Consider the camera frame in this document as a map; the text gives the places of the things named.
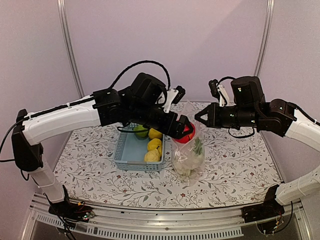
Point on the front aluminium rail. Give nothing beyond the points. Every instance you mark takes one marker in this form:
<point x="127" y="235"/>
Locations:
<point x="118" y="222"/>

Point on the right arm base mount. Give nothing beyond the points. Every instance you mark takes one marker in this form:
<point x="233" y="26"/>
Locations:
<point x="267" y="217"/>

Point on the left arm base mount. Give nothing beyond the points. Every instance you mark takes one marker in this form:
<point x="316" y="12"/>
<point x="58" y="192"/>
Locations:
<point x="77" y="212"/>

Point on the clear zip top bag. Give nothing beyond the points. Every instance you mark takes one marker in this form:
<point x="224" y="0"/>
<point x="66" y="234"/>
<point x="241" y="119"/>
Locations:
<point x="190" y="110"/>

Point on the pale yellow round toy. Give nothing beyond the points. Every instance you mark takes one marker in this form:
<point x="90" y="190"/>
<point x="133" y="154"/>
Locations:
<point x="153" y="155"/>

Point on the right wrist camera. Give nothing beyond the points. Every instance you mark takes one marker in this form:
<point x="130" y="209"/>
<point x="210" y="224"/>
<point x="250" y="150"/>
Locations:
<point x="218" y="91"/>

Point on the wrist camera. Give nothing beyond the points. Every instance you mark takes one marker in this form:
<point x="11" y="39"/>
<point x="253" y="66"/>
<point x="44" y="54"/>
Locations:
<point x="218" y="91"/>
<point x="173" y="96"/>

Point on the yellow lemon toy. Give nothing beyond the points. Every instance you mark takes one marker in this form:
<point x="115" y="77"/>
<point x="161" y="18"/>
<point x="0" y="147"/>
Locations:
<point x="154" y="134"/>
<point x="154" y="144"/>

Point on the left aluminium frame post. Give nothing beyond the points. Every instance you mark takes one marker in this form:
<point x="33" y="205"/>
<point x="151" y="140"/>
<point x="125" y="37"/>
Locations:
<point x="63" y="18"/>

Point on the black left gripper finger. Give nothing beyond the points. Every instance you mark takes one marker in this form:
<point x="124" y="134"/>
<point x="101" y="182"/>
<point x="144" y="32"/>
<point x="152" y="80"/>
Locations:
<point x="187" y="126"/>
<point x="186" y="135"/>

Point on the yellow lemon toy top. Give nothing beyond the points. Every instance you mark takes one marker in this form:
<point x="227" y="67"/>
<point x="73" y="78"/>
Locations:
<point x="154" y="134"/>

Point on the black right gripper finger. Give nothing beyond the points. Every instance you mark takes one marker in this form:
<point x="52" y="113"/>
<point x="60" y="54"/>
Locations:
<point x="209" y="110"/>
<point x="209" y="123"/>

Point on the right aluminium frame post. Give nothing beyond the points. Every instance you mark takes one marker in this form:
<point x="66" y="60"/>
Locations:
<point x="265" y="37"/>

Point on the yellow lemon toy middle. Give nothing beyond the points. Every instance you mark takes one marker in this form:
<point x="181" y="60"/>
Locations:
<point x="154" y="144"/>

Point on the aluminium frame post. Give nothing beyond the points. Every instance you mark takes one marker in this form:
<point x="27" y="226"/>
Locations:
<point x="265" y="37"/>
<point x="63" y="18"/>

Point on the floral pattern table mat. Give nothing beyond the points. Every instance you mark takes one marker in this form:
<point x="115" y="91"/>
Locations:
<point x="238" y="169"/>

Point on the white radish toy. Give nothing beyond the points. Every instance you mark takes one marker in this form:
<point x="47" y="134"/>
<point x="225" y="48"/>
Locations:
<point x="196" y="155"/>

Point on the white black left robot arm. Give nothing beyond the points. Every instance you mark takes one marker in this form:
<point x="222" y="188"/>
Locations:
<point x="146" y="101"/>

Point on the red apple toy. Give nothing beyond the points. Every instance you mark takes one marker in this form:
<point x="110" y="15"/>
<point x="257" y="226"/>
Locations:
<point x="186" y="141"/>

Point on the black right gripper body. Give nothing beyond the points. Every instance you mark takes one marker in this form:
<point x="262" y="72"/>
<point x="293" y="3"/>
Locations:
<point x="243" y="116"/>

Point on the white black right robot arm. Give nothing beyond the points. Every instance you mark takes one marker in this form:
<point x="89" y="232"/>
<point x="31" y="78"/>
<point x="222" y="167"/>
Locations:
<point x="285" y="119"/>

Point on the blue plastic basket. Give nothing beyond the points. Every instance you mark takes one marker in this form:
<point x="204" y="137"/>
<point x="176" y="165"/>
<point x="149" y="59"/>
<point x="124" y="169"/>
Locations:
<point x="130" y="151"/>

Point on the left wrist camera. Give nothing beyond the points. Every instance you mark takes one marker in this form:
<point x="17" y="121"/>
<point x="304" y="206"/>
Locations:
<point x="173" y="96"/>

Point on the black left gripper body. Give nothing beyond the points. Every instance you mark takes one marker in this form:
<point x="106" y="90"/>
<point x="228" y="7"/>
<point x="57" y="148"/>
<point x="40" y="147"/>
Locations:
<point x="166" y="127"/>

